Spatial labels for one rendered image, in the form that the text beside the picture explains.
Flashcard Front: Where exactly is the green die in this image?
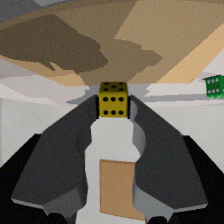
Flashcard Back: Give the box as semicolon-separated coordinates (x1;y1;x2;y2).
206;75;224;98

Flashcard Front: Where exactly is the yellow die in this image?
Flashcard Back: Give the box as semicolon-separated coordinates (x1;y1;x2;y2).
98;82;128;118

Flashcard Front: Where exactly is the tan flat mat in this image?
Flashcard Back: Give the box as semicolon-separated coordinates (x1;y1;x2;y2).
0;0;224;87

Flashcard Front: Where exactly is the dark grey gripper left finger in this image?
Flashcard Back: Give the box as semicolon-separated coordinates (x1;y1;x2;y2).
0;95;100;224

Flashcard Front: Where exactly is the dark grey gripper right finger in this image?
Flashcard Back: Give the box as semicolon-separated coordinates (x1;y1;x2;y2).
127;95;224;224

